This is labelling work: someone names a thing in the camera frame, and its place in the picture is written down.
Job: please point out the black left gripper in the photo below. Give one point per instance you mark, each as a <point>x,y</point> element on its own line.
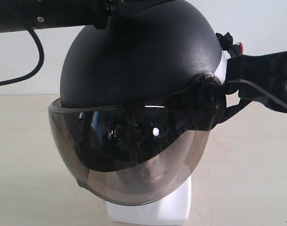
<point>124,8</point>

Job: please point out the black helmet with visor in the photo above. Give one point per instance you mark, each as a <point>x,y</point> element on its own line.
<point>143,84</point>

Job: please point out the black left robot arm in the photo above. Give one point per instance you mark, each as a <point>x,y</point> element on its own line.
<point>45,14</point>

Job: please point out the white mannequin head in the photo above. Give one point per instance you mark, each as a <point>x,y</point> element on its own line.
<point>156,192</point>

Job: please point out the black-sleeved right robot arm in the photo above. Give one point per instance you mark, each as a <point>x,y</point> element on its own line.
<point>260,79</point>

